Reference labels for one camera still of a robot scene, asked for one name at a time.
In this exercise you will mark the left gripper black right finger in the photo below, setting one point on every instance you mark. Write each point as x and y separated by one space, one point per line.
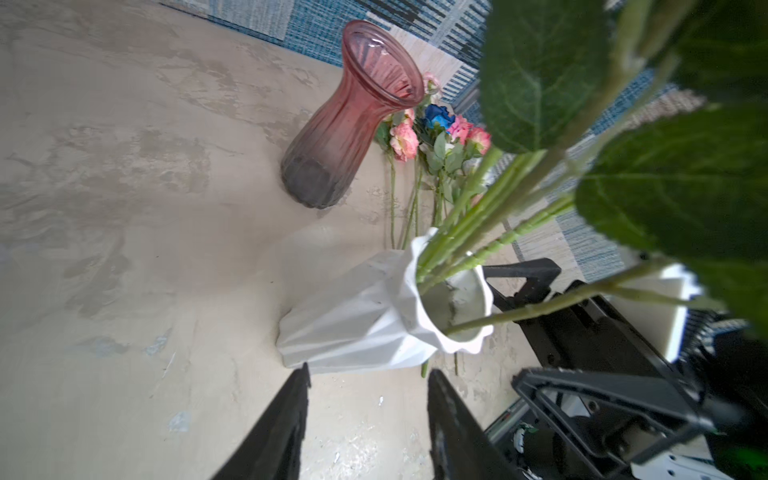
459 447

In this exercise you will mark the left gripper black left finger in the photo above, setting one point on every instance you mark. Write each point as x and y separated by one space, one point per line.
272 448

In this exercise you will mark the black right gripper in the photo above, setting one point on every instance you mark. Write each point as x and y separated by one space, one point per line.
603 403

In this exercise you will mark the white ribbed ceramic vase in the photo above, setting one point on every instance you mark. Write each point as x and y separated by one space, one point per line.
374 318

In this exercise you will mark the white and pale blue rose stem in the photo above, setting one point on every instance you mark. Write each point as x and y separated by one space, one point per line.
551 68

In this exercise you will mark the red ribbed glass vase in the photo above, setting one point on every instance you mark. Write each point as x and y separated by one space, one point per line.
379 78

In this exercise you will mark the large blush pink rose stem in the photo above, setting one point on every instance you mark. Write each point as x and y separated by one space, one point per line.
600 288

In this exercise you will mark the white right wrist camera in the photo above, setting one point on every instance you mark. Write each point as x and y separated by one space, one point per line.
661 325

